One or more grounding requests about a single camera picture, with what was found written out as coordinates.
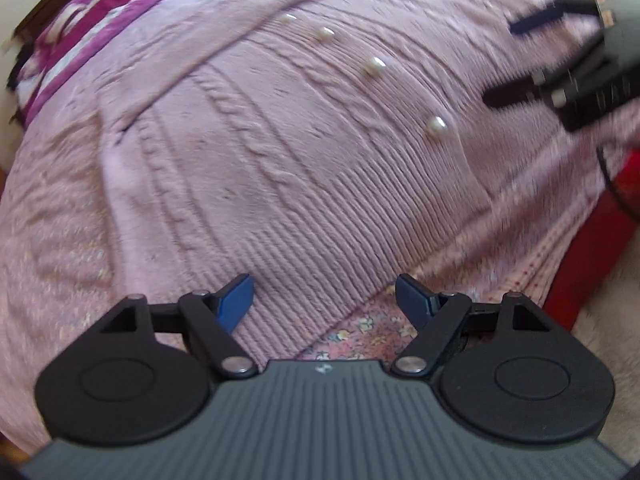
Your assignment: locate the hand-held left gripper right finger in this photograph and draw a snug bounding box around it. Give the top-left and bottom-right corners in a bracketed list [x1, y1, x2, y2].
[391, 274, 553, 380]

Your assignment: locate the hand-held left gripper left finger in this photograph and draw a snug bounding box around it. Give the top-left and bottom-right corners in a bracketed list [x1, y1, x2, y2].
[95, 274, 260, 380]

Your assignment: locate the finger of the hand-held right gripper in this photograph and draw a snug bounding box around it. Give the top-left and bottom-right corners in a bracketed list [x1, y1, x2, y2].
[482, 35, 613, 111]
[509, 0, 603, 37]

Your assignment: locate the pink knit cardigan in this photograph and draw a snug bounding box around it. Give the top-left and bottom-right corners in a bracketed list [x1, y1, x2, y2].
[97, 0, 608, 358]

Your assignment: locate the red cloth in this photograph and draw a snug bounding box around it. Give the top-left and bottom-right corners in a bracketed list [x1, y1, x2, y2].
[542, 167, 640, 317]

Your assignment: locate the magenta and white blanket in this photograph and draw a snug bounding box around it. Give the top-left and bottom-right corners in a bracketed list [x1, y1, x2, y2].
[7, 0, 201, 126]

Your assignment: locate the black cable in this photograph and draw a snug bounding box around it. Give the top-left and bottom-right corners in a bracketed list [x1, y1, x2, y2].
[597, 144, 640, 222]

